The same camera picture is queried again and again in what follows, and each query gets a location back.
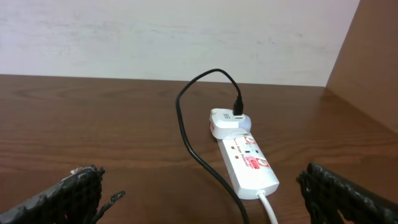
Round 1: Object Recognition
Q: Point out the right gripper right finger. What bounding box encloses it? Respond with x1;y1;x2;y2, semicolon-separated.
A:
296;162;397;224

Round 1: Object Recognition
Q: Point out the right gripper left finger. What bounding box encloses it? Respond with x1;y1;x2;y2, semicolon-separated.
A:
1;165;125;224

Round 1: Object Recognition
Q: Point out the black charging cable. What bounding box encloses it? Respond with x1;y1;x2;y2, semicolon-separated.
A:
175;68;250;224

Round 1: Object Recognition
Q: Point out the white USB charger adapter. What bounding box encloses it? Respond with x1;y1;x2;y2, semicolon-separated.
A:
209;108;251;139

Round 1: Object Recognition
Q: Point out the white power strip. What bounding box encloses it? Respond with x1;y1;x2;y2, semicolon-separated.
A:
218;134;279;200

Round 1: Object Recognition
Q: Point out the white power strip cord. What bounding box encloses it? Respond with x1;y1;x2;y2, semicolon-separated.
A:
256;190;279;224

